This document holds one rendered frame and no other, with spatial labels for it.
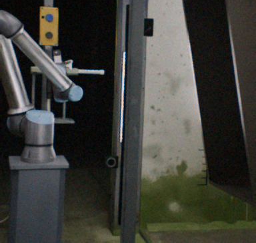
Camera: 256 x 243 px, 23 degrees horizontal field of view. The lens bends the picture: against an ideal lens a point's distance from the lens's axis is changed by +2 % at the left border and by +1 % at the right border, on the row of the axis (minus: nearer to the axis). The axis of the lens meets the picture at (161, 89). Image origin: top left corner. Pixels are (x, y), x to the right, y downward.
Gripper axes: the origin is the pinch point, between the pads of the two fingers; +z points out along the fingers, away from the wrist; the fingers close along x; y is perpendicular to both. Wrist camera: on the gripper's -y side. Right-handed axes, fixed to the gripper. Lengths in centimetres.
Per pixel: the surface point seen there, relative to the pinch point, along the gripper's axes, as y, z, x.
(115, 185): 92, 7, 22
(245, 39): -7, -83, 105
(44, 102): 29.8, 26.0, -18.3
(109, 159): 72, 6, 20
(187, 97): 42, 23, 81
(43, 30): -19.6, 26.3, -10.0
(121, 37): -7.9, 19.9, 41.9
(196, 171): 95, 17, 80
